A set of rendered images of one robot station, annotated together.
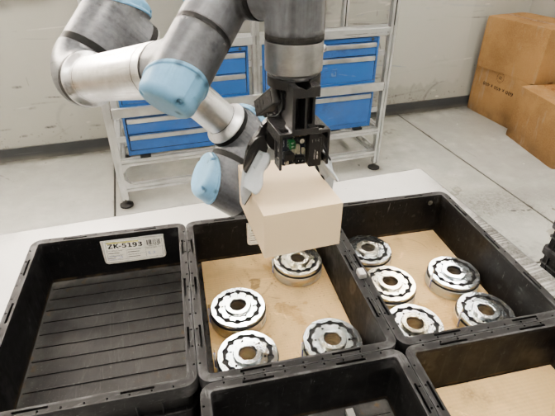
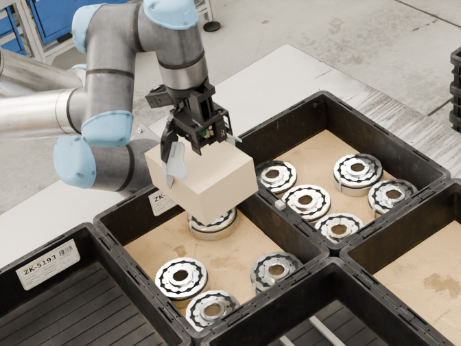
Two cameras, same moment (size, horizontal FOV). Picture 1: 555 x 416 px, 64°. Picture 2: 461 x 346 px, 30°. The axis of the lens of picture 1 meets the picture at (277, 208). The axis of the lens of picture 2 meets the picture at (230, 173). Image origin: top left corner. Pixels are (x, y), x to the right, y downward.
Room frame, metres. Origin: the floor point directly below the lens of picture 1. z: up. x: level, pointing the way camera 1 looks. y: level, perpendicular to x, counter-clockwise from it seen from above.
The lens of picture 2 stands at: (-0.53, 0.22, 2.07)
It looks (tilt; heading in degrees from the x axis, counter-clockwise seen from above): 41 degrees down; 346
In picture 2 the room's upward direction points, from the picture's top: 12 degrees counter-clockwise
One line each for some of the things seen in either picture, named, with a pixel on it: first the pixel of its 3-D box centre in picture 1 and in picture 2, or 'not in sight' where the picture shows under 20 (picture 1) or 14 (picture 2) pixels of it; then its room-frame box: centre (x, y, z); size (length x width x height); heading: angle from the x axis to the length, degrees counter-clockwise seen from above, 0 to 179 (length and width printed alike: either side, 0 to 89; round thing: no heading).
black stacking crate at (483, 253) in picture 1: (421, 276); (331, 184); (0.67, -0.29, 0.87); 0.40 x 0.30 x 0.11; 12
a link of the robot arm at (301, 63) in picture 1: (296, 57); (185, 66); (0.59, -0.02, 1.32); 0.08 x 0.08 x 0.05
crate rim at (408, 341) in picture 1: (425, 256); (328, 165); (0.67, -0.29, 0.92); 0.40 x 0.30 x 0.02; 12
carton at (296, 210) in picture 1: (286, 202); (201, 171); (0.61, -0.01, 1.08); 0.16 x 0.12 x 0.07; 17
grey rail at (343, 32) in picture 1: (253, 38); not in sight; (2.55, 0.13, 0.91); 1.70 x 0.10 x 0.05; 107
